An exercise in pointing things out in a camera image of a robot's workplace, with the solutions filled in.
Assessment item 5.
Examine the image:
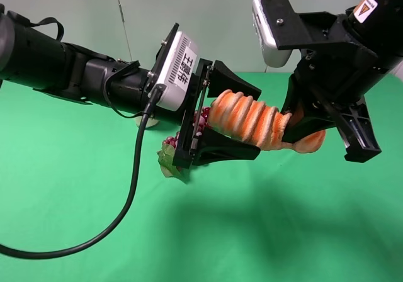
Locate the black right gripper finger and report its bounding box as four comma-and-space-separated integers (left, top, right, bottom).
281, 74, 335, 144
334, 96, 382, 162

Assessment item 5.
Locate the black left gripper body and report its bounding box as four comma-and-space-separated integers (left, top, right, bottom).
173, 59, 213, 168

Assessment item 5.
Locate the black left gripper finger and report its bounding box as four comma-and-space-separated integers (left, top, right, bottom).
207, 60, 261, 100
191, 128, 261, 166

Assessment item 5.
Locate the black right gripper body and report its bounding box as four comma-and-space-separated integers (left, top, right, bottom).
280, 11, 402, 112

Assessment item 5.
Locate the orange striped bread roll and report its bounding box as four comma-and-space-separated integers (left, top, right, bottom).
207, 89, 326, 154

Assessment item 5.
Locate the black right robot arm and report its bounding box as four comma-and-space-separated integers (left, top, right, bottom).
281, 0, 402, 163

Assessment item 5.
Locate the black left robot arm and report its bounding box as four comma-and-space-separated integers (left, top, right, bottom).
1, 10, 261, 168

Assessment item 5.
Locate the red grape bunch with leaf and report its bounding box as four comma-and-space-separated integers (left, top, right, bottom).
157, 106, 210, 183

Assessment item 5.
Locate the purple-topped trash bag roll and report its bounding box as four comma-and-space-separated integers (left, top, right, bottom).
134, 117, 159, 128

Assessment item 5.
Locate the green tablecloth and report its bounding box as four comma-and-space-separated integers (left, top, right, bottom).
1, 76, 402, 281

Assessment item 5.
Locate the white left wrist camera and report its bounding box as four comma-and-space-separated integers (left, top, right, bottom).
147, 23, 198, 111

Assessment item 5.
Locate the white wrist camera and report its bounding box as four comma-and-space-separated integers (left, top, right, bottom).
147, 23, 198, 111
252, 0, 292, 68

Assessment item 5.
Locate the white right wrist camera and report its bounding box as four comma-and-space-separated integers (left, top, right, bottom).
252, 0, 292, 68

